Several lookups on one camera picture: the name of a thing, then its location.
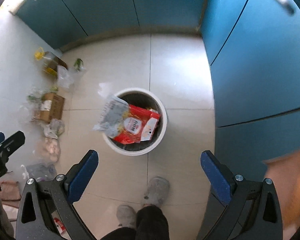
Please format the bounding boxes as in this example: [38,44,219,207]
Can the red sugar bag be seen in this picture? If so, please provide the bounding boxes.
[113,105,160,145]

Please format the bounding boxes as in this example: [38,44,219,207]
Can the white trash bin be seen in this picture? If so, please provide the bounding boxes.
[94,88,168,156]

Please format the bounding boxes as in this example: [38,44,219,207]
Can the blue kitchen cabinets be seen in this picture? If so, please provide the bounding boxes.
[17,0,300,180]

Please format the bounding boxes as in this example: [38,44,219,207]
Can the bag of garlic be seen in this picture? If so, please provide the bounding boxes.
[34,138,61,163]

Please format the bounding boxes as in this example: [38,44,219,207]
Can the brown cardboard box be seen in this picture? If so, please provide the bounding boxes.
[37,93,65,124]

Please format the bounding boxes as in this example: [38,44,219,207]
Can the left grey slipper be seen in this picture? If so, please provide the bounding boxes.
[116,205,136,229]

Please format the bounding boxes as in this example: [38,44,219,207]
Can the grey slipper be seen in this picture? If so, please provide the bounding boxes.
[142,177,170,208]
[116,205,136,229]

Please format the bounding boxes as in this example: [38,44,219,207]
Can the right grey slipper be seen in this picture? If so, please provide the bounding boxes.
[142,177,170,208]

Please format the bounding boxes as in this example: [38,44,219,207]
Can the clear plastic bag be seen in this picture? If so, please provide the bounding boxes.
[57,65,86,89]

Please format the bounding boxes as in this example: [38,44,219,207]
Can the cooking oil bottle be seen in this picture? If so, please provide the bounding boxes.
[34,47,68,78]

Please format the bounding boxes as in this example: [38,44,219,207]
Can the green vegetable leaf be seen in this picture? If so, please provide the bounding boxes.
[74,58,84,72]

